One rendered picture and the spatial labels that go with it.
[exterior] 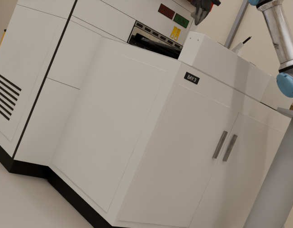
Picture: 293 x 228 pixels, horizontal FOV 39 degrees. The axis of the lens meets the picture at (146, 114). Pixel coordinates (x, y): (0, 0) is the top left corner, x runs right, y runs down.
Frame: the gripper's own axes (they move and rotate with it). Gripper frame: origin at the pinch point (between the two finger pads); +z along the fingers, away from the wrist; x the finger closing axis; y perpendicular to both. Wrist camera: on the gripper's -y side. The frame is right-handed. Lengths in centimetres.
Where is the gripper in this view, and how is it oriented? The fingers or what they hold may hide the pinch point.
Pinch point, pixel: (197, 23)
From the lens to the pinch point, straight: 226.3
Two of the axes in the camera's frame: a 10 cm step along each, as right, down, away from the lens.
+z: -3.6, 9.3, 0.9
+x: -7.3, -2.2, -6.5
